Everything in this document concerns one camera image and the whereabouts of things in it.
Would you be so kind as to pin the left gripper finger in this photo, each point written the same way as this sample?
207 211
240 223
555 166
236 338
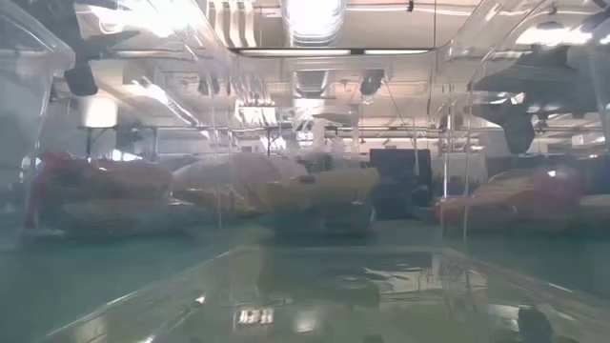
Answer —
116 38

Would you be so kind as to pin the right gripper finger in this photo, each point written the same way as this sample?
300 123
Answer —
491 110

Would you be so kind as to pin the orange Maruchan Saucy noodle pack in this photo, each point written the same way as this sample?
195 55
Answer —
514 200
95 174

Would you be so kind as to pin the clear plastic bin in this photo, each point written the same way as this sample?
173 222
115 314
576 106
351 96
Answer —
333 286
603 86
28 95

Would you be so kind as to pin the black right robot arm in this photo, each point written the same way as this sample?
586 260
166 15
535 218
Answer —
548 81

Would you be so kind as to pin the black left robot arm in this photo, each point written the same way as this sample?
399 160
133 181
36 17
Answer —
47 12

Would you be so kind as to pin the white glowing lamp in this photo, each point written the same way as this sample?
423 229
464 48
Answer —
97 113

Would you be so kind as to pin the dark monitor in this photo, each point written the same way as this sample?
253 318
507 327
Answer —
400 176

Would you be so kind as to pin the long ceiling light strip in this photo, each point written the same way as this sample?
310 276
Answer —
395 51
295 52

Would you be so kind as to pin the black ceiling-hung device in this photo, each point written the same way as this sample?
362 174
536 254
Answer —
372 82

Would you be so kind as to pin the green table mat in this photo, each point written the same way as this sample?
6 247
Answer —
119 267

